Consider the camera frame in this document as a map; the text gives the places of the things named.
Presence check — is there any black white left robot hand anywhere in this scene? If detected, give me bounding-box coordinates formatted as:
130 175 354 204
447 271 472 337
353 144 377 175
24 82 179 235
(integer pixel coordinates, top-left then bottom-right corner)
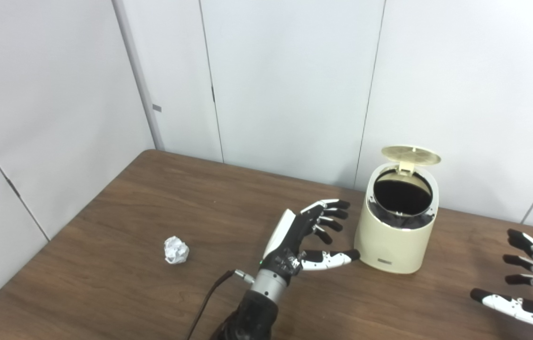
259 199 361 284

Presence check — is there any white paper ball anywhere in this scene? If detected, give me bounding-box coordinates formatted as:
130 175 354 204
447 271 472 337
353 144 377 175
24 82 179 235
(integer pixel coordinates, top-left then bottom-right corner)
163 236 190 264

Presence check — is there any cream round bin lid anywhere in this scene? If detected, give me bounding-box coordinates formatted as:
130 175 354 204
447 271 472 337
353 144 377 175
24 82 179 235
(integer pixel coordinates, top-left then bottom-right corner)
381 145 441 176

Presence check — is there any cream-colored bin body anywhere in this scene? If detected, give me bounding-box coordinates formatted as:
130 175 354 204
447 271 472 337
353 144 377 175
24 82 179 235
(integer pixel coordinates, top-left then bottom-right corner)
354 162 439 274

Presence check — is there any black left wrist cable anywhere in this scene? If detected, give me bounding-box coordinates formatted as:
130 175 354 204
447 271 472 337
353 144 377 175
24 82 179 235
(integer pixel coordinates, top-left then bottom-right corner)
186 269 255 340

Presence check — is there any grey wall corner post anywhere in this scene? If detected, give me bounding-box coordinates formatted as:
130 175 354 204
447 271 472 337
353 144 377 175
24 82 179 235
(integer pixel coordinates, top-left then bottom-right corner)
112 0 165 152

